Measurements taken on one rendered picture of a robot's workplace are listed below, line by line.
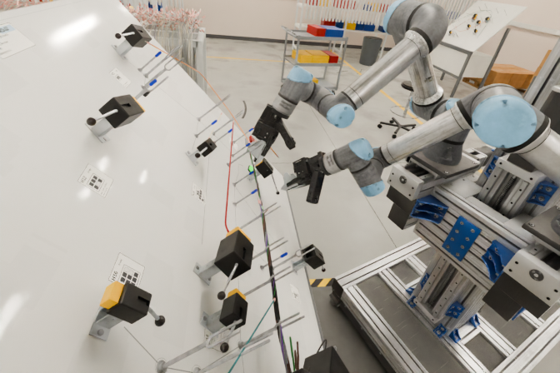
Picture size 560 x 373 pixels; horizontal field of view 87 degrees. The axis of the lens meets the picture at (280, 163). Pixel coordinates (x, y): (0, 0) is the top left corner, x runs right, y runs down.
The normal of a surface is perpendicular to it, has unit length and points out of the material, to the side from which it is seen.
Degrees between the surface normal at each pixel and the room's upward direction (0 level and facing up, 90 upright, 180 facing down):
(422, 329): 0
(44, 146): 49
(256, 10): 90
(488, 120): 87
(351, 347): 0
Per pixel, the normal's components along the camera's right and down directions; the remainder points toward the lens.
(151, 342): 0.81, -0.55
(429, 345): 0.10, -0.83
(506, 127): -0.53, 0.37
